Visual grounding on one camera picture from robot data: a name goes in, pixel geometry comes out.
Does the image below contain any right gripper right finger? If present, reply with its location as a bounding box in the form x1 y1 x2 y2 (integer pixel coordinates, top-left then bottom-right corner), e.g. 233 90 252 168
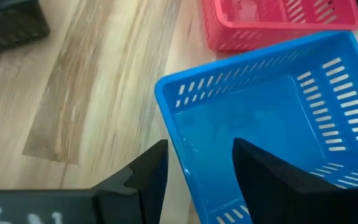
232 138 358 224

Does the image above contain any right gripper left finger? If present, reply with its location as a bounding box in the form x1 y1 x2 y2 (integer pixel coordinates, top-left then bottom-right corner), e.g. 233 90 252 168
91 139 169 224

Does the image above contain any blue slotted plastic basket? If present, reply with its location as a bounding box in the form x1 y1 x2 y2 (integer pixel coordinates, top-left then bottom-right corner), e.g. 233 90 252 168
154 30 358 224

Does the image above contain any red slotted plastic basket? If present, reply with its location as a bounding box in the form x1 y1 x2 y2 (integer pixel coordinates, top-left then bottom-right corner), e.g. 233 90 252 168
201 0 358 52

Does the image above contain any black slotted plastic basket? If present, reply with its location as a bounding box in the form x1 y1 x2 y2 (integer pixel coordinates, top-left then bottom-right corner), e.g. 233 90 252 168
0 0 51 57

